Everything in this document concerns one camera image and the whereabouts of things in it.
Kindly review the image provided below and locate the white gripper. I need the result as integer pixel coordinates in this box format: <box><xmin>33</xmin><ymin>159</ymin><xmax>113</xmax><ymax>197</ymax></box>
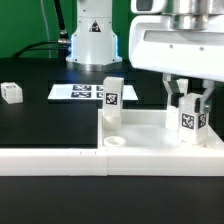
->
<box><xmin>129</xmin><ymin>0</ymin><xmax>224</xmax><ymax>114</ymax></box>

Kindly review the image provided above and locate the white square table top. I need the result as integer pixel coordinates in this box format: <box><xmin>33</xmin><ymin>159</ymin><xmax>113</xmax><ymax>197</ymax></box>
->
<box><xmin>98</xmin><ymin>109</ymin><xmax>224</xmax><ymax>150</ymax></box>

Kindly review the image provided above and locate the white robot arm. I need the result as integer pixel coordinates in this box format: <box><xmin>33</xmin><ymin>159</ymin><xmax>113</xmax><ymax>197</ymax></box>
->
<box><xmin>67</xmin><ymin>0</ymin><xmax>224</xmax><ymax>113</ymax></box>

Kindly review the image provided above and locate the white L-shaped obstacle fence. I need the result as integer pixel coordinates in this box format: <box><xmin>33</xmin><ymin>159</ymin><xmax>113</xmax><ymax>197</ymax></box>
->
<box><xmin>0</xmin><ymin>112</ymin><xmax>224</xmax><ymax>178</ymax></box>

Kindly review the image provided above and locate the paper sheet with markers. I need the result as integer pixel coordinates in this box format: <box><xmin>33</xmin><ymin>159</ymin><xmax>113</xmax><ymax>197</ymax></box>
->
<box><xmin>47</xmin><ymin>83</ymin><xmax>139</xmax><ymax>101</ymax></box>

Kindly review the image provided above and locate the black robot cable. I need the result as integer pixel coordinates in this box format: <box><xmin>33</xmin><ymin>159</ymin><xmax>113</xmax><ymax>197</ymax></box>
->
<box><xmin>11</xmin><ymin>0</ymin><xmax>72</xmax><ymax>61</ymax></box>

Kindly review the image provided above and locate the thin grey cable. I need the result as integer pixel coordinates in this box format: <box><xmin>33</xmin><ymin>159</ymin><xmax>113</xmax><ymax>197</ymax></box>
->
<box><xmin>40</xmin><ymin>0</ymin><xmax>53</xmax><ymax>60</ymax></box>

